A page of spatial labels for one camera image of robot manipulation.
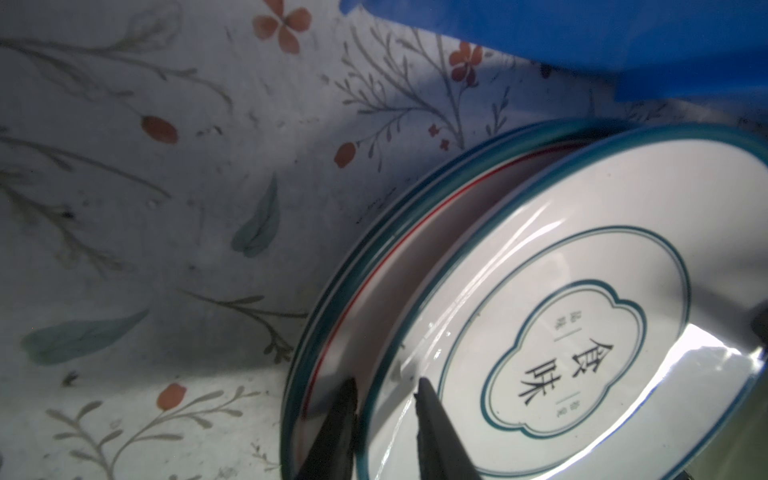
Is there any blue plastic bin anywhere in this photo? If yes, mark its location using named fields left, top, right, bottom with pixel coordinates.
left=339, top=0, right=767, bottom=105

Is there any floral table mat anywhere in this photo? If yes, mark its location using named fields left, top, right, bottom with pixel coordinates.
left=1, top=1, right=767, bottom=479

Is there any orange sunburst plate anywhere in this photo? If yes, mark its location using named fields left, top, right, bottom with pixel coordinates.
left=280, top=119, right=632, bottom=479

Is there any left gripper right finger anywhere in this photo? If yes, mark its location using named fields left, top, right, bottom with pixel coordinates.
left=414, top=377, right=481, bottom=480

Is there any white plate teal rim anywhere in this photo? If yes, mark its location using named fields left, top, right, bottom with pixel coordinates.
left=356, top=124, right=767, bottom=479

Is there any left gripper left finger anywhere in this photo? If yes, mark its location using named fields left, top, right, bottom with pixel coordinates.
left=295, top=377, right=358, bottom=480

